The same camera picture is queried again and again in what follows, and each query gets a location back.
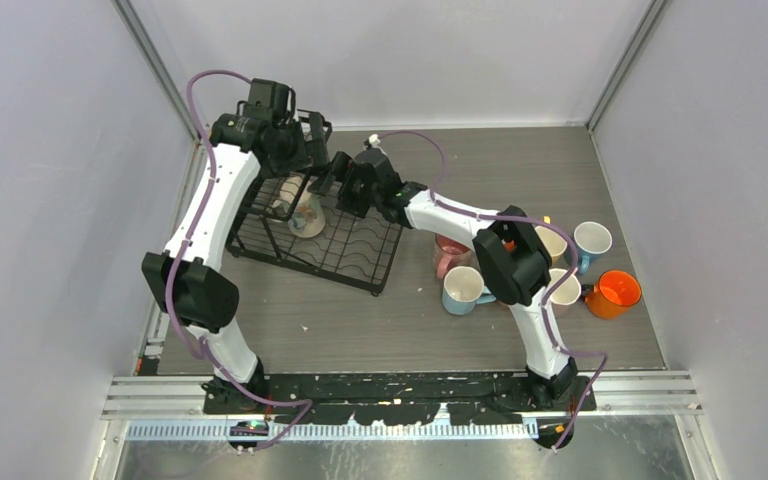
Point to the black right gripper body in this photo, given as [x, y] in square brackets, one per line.
[355, 196]

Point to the black wire dish rack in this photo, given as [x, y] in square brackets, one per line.
[281, 223]

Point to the large pink mug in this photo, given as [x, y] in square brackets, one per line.
[448, 254]

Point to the light blue cup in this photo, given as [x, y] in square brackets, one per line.
[463, 289]

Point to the yellow mug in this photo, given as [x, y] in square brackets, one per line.
[553, 242]

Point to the pink cup rack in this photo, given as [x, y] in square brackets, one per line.
[566, 292]

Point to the blue floral mug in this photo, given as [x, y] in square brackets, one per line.
[591, 241]

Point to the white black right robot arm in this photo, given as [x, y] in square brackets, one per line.
[513, 262]

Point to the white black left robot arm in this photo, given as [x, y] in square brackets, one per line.
[263, 138]

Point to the cream cup in rack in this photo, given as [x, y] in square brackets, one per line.
[306, 216]

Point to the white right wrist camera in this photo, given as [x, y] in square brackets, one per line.
[372, 142]

